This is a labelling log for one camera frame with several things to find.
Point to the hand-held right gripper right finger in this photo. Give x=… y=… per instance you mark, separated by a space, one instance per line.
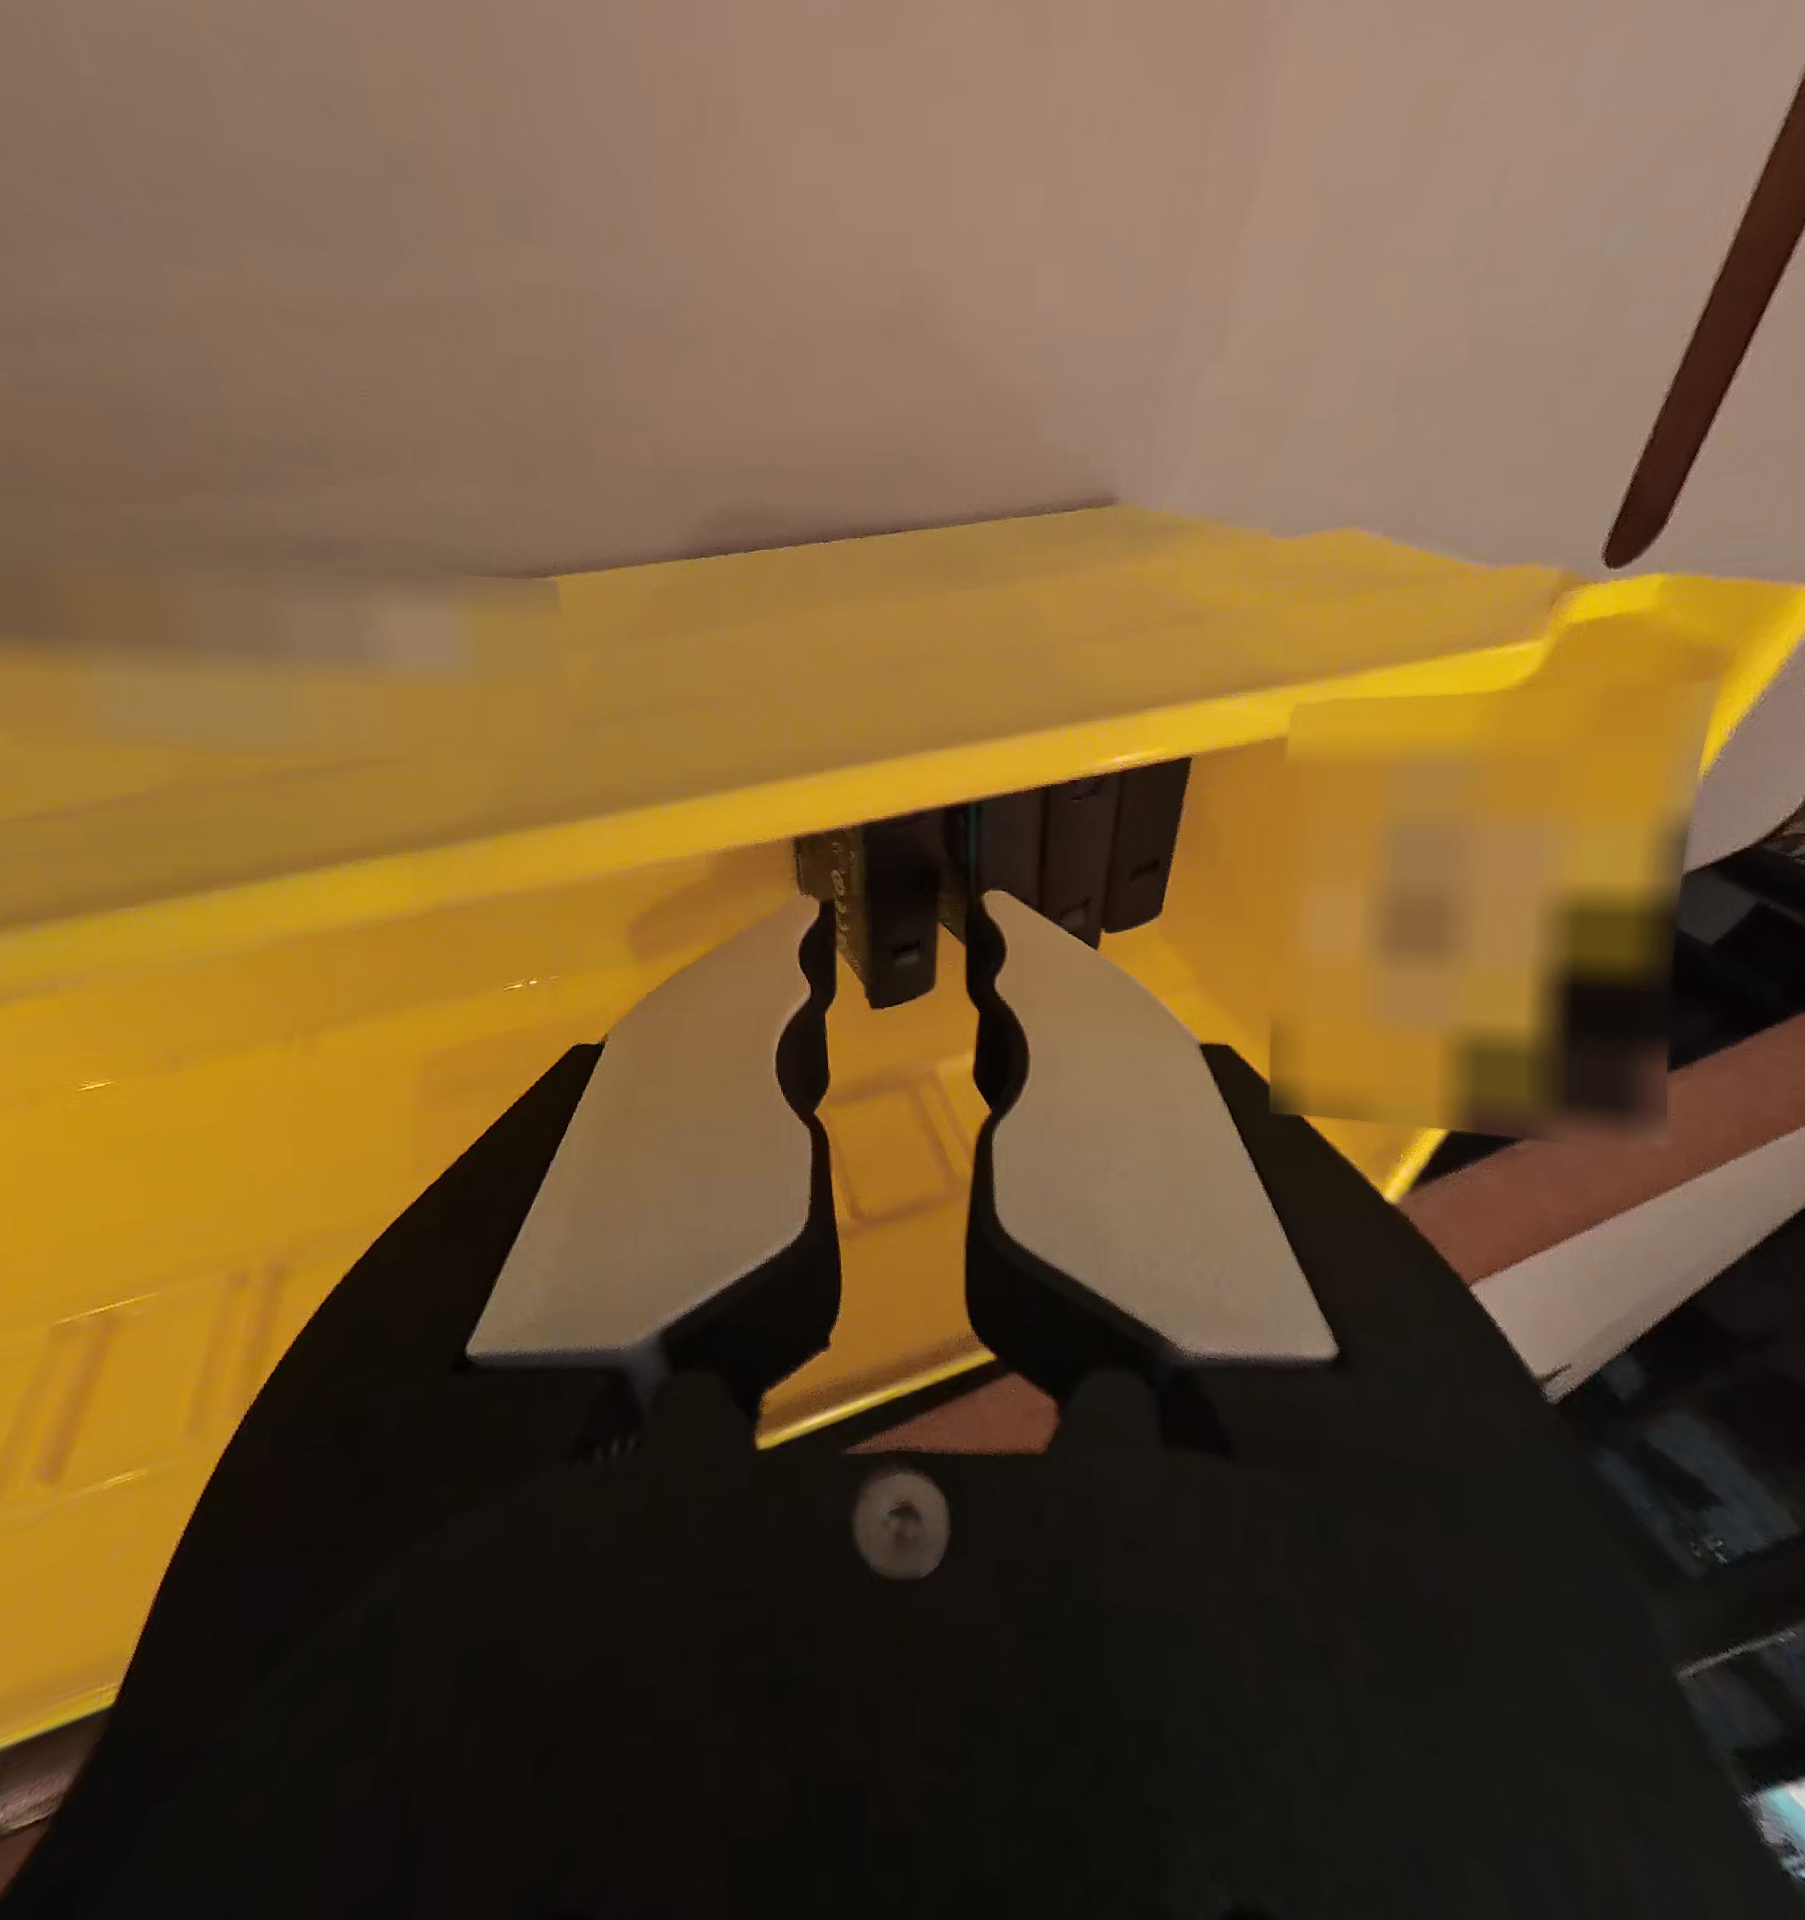
x=1143 y=1184

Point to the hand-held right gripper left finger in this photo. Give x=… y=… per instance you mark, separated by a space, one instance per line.
x=663 y=1184

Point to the black battery with blue edge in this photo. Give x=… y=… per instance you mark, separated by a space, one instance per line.
x=894 y=916
x=1009 y=849
x=1151 y=839

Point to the yellow plastic bin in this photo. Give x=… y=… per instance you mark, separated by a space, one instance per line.
x=317 y=1050

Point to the black battery with orange edge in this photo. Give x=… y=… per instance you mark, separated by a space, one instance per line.
x=1079 y=854

